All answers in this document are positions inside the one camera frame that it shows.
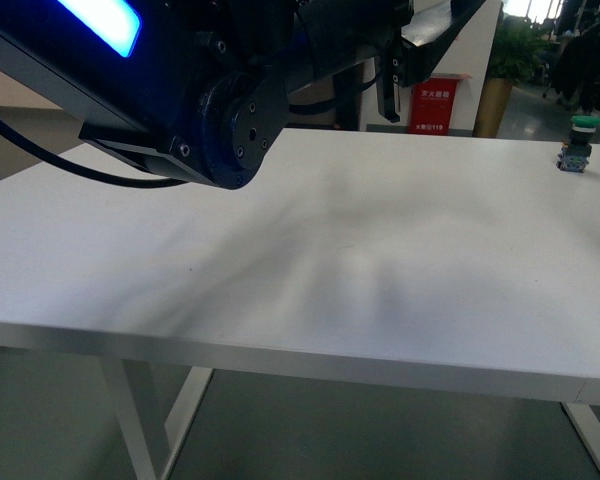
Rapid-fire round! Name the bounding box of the black cable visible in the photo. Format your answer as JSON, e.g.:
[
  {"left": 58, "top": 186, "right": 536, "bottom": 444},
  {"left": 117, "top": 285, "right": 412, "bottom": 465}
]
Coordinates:
[{"left": 0, "top": 103, "right": 191, "bottom": 190}]

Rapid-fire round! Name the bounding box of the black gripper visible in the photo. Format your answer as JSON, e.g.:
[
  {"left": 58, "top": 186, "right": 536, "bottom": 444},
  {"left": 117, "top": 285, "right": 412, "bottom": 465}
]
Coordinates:
[{"left": 376, "top": 0, "right": 484, "bottom": 123}]

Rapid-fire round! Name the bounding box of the white table leg frame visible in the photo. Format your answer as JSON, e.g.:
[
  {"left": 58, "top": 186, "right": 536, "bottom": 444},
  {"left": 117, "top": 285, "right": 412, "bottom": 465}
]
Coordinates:
[{"left": 101, "top": 355, "right": 600, "bottom": 479}]

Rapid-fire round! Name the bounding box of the red fire extinguisher box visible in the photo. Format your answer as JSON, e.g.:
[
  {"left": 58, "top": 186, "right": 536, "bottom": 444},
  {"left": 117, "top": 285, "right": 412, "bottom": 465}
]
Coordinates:
[{"left": 407, "top": 74, "right": 471, "bottom": 136}]

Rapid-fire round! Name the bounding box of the green push button switch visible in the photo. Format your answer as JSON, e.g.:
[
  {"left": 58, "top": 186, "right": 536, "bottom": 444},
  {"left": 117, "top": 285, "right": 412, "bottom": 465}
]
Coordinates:
[{"left": 556, "top": 115, "right": 600, "bottom": 173}]

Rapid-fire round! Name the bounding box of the right potted plant gold pot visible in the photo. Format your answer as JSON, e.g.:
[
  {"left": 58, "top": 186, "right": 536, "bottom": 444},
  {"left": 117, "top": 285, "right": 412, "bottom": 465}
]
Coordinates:
[{"left": 472, "top": 14, "right": 551, "bottom": 140}]

